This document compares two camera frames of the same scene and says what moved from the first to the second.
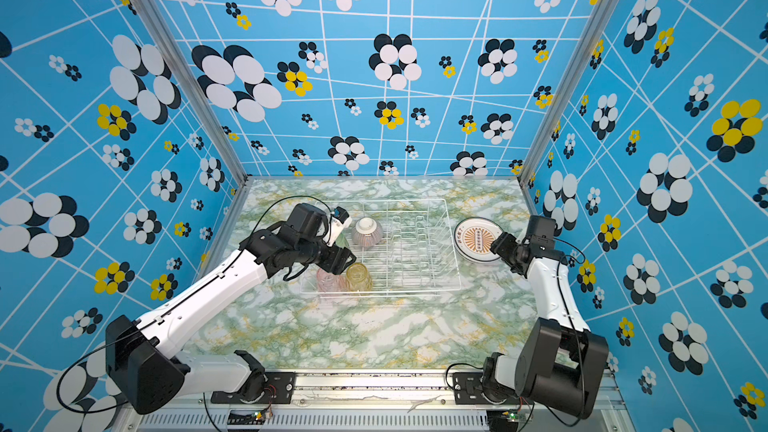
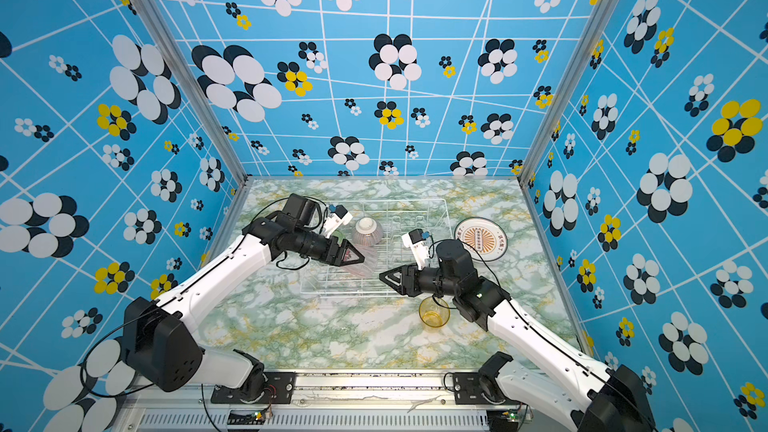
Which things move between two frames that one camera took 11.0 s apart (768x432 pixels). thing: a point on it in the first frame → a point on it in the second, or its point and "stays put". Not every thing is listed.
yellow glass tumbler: [358, 277] → [432, 313]
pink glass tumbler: [329, 282] → [366, 268]
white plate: [473, 238] stays put
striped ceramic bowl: [367, 232] stays put
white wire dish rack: [407, 243] stays put
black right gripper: [502, 246] → [410, 280]
